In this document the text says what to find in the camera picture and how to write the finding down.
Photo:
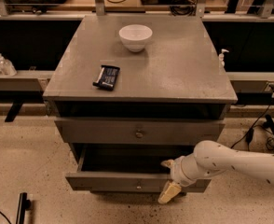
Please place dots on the grey top drawer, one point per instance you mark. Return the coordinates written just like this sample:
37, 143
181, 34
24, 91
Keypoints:
138, 131

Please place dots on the grey drawer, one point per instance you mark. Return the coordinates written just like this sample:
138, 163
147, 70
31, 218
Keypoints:
138, 131
124, 168

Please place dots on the white bowl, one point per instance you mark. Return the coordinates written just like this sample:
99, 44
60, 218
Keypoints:
134, 37

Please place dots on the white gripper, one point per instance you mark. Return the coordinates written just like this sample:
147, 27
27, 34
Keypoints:
176, 171

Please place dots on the white pump bottle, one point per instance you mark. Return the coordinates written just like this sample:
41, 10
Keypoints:
221, 56

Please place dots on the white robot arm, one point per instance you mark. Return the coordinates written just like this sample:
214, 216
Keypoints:
209, 159

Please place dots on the black stand lower left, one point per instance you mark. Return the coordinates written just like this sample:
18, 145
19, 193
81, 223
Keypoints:
23, 205

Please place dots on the grey drawer cabinet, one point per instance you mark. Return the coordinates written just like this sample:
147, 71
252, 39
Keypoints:
176, 76

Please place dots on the black bracket left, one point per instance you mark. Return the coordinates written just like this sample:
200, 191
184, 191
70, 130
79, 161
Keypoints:
14, 111

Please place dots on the clear sanitizer bottle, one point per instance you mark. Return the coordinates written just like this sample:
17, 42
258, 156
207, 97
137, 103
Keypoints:
6, 66

